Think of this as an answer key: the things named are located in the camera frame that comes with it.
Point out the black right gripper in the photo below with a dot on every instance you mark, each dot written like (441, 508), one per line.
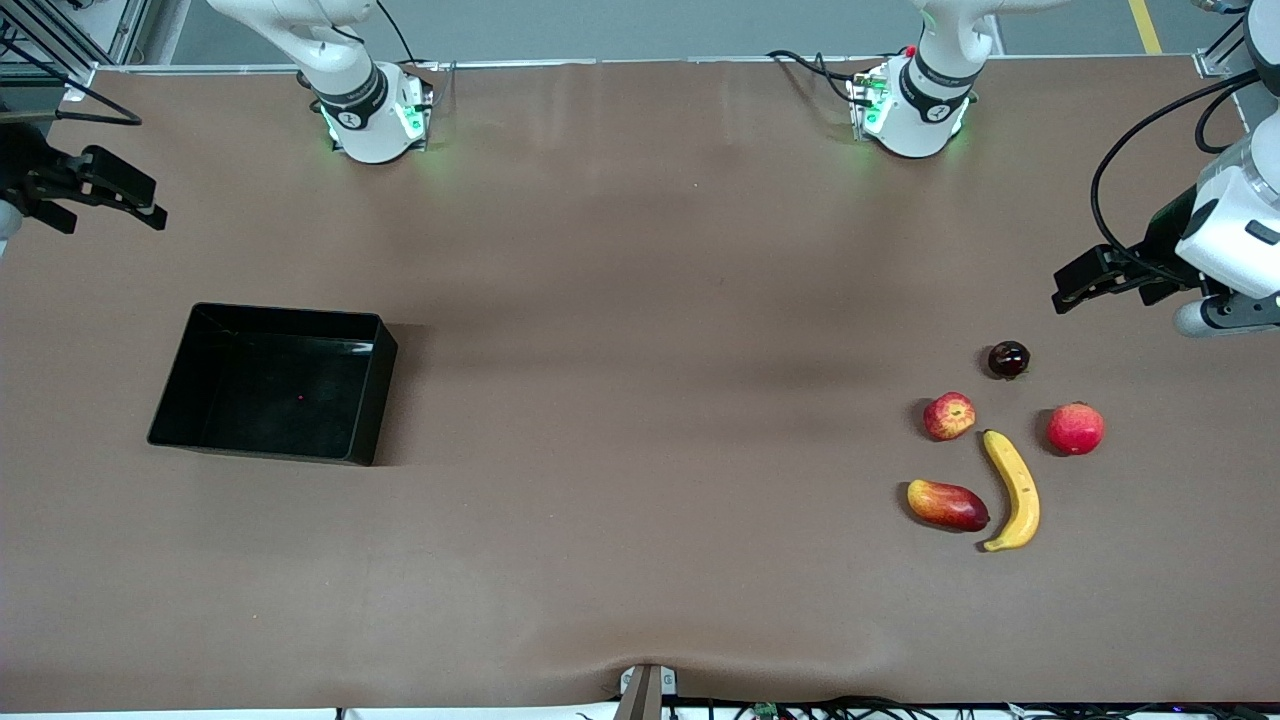
(22, 172)

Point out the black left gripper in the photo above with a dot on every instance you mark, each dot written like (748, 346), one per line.
(1161, 241)

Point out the red yellow apple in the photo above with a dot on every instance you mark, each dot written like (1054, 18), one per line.
(949, 416)

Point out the yellow banana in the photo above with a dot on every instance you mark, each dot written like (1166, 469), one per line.
(1018, 490)

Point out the black plastic box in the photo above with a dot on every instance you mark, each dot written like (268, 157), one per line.
(270, 390)

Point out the dark purple plum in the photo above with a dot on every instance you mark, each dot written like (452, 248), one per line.
(1008, 360)

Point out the round red peach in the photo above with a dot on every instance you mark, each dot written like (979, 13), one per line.
(1075, 429)

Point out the red yellow mango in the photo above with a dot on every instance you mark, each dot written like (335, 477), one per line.
(946, 505)

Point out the small green circuit board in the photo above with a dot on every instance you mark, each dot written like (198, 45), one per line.
(766, 711)

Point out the aluminium frame profile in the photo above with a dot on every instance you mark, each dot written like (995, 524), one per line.
(100, 30)

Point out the aluminium corner bracket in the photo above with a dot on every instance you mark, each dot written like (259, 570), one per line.
(1222, 50)

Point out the metal table edge rail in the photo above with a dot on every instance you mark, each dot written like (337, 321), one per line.
(650, 62)

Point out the grey table clamp mount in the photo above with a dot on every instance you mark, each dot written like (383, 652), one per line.
(645, 695)

